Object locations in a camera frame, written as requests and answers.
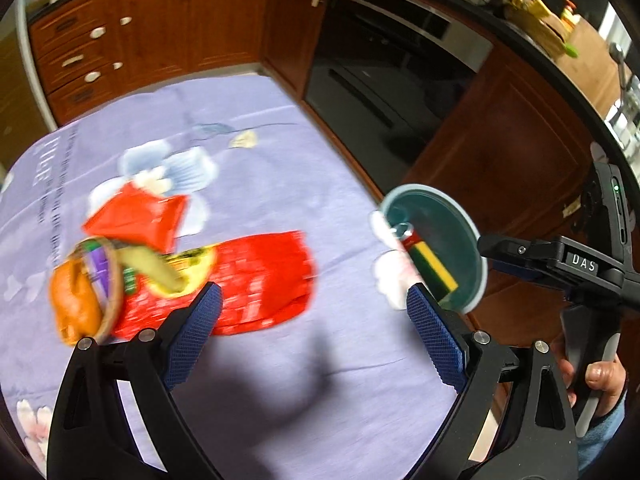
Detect green yellow scrub sponge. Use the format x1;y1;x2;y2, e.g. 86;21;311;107
408;242;459;301

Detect orange peel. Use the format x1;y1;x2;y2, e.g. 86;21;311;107
49;259;103;346

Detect small orange-red snack packet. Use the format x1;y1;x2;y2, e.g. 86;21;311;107
82;183;190;254

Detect large red crinkled snack bag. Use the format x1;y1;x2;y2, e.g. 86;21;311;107
112;231;316;339

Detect pale green corn husk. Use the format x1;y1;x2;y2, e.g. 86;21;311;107
116;245;186;294

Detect blue fleece sleeve forearm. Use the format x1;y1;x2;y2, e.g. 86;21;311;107
577;391;627;476

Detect teal trash bin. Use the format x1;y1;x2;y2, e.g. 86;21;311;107
380;183;488;314

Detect wooden kitchen cabinets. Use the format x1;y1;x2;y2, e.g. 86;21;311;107
28;0;326;126

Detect person's right hand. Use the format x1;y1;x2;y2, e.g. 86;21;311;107
556;356;627;418

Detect brown coconut shell bowl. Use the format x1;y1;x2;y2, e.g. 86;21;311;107
70;236;124;344

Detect lavender floral tablecloth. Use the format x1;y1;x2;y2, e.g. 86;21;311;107
1;76;456;479

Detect black built-in oven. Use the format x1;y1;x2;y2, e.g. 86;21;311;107
305;0;492;192

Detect yellow items on counter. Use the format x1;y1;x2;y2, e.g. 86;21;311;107
504;0;579;61

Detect small white paper scrap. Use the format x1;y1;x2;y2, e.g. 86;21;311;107
228;130;258;150

